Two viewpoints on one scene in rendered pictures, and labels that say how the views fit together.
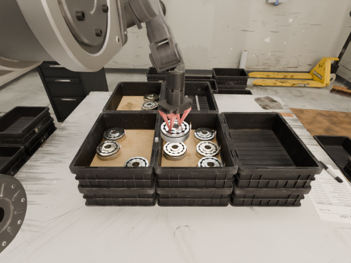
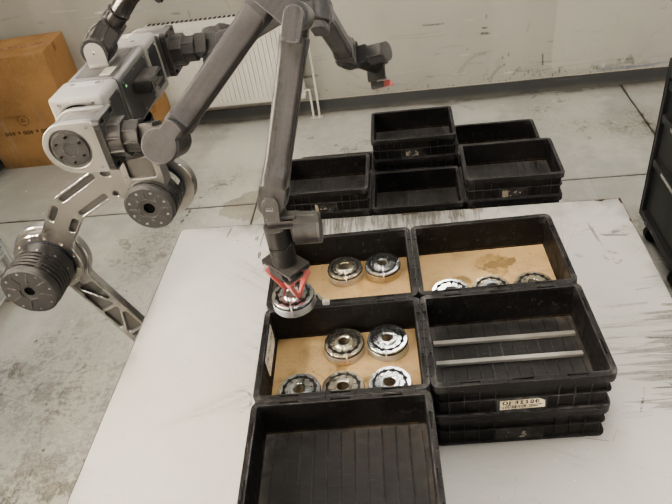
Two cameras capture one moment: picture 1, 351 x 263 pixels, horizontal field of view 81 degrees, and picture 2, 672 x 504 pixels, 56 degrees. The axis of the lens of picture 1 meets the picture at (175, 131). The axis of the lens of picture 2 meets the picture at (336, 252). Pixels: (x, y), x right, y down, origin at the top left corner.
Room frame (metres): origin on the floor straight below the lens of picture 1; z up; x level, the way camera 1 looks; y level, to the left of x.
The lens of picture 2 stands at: (0.85, -1.12, 2.03)
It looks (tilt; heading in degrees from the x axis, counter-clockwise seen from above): 38 degrees down; 96
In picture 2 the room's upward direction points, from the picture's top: 9 degrees counter-clockwise
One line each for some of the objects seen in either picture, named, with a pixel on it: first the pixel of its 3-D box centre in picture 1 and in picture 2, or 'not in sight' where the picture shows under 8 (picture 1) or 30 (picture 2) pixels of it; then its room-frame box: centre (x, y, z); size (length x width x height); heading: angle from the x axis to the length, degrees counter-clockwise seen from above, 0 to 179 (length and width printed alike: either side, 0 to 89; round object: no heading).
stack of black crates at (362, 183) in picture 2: not in sight; (330, 214); (0.58, 1.28, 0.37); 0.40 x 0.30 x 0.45; 177
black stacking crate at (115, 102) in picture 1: (138, 104); (487, 269); (1.10, 0.23, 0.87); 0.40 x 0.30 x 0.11; 0
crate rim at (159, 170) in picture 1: (192, 137); (341, 348); (0.70, -0.07, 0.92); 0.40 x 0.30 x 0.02; 0
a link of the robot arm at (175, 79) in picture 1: (175, 76); (280, 233); (0.61, 0.00, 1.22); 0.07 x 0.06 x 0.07; 177
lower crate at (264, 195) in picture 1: (254, 164); not in sight; (0.70, -0.37, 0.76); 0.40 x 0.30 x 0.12; 0
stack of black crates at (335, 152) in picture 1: (337, 160); not in sight; (1.25, -1.35, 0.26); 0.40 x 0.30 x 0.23; 177
